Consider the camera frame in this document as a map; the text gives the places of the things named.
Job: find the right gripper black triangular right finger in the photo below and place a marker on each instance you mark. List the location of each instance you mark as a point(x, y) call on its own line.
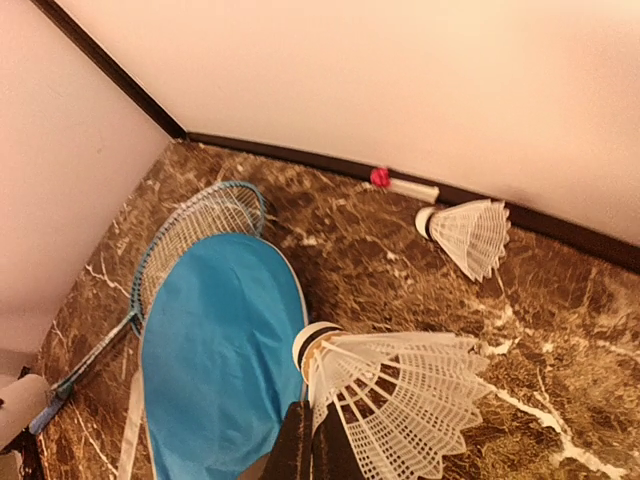
point(332, 455)

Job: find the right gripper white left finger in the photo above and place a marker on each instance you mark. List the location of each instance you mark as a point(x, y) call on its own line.
point(290, 458)

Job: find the white shuttlecock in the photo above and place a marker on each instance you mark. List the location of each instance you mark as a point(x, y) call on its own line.
point(403, 398)

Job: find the white shuttlecock tube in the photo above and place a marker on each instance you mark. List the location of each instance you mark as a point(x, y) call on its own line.
point(21, 402)

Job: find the blue badminton racket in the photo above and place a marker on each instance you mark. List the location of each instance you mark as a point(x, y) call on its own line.
point(224, 207)

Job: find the blue racket cover bag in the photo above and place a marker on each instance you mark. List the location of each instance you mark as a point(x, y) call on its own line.
point(216, 374)

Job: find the small pink object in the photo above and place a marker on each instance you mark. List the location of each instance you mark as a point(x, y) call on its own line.
point(381, 178)

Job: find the white shuttlecock back wall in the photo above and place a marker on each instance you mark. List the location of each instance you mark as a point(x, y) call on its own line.
point(474, 234)

